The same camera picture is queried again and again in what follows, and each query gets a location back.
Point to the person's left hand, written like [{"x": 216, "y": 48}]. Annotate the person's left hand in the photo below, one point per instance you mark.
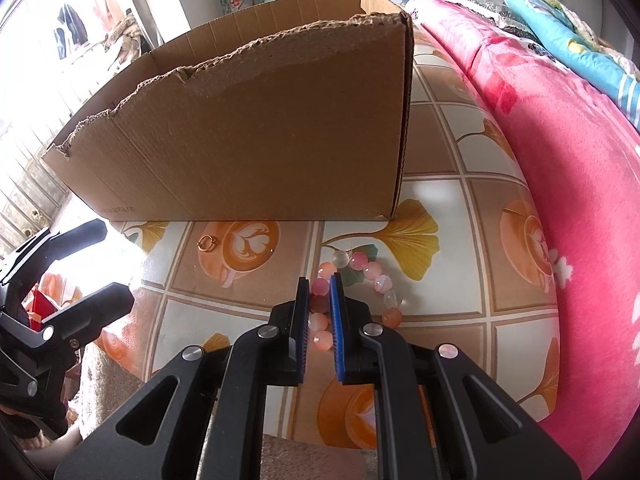
[{"x": 50, "y": 446}]

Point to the brown cardboard box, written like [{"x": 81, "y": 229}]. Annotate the brown cardboard box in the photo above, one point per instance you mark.
[{"x": 250, "y": 150}]

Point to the leaf and latte print tablecloth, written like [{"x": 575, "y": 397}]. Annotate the leaf and latte print tablecloth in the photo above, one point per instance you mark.
[{"x": 450, "y": 200}]

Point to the pink printed blanket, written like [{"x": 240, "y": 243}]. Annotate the pink printed blanket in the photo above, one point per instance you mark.
[{"x": 575, "y": 185}]

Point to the metal window railing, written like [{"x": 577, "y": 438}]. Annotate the metal window railing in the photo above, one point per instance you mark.
[{"x": 30, "y": 180}]

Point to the red gift bag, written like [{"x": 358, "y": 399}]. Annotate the red gift bag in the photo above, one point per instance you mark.
[{"x": 42, "y": 305}]

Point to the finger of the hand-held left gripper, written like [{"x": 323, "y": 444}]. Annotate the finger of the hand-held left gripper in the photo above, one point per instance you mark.
[
  {"x": 75, "y": 240},
  {"x": 95, "y": 307}
]

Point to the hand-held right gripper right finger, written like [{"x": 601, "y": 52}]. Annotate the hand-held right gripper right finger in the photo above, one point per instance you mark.
[{"x": 338, "y": 330}]

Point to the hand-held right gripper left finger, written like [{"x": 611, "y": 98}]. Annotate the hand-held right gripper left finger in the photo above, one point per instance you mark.
[{"x": 302, "y": 330}]

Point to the white fluffy towel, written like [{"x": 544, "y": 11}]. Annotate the white fluffy towel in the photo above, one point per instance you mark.
[{"x": 110, "y": 385}]

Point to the grey patterned blanket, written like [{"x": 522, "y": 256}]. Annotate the grey patterned blanket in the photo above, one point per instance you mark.
[{"x": 480, "y": 10}]

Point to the hanging clothes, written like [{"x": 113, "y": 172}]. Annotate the hanging clothes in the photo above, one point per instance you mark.
[{"x": 70, "y": 25}]

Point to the blue printed quilt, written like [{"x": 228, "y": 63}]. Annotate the blue printed quilt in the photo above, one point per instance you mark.
[{"x": 560, "y": 30}]

